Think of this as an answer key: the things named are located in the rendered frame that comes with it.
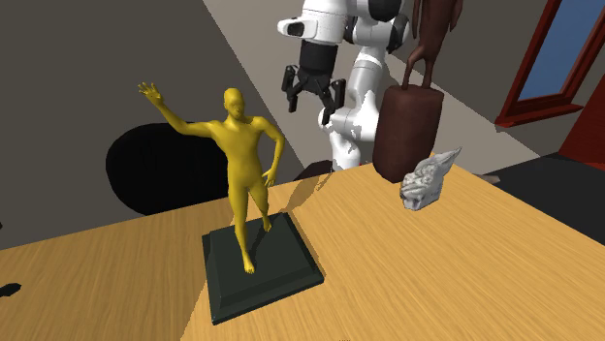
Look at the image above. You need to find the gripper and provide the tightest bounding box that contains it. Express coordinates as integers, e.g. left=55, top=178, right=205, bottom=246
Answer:
left=281, top=40, right=348, bottom=127

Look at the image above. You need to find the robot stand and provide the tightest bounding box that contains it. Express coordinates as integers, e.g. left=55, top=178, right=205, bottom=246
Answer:
left=294, top=159, right=334, bottom=181

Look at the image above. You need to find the yellow human figure on dark base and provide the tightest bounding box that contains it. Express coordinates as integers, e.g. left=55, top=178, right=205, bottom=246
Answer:
left=138, top=82, right=327, bottom=326

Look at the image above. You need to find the dark brown sculpture on cylinder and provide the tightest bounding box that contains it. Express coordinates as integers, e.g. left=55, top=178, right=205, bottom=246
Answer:
left=371, top=0, right=464, bottom=184

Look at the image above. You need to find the grey stone creature head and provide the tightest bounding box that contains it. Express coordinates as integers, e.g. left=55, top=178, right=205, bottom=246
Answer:
left=399, top=146, right=463, bottom=212

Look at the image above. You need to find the red framed window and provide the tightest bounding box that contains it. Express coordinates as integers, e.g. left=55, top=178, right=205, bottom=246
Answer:
left=494, top=0, right=605, bottom=129

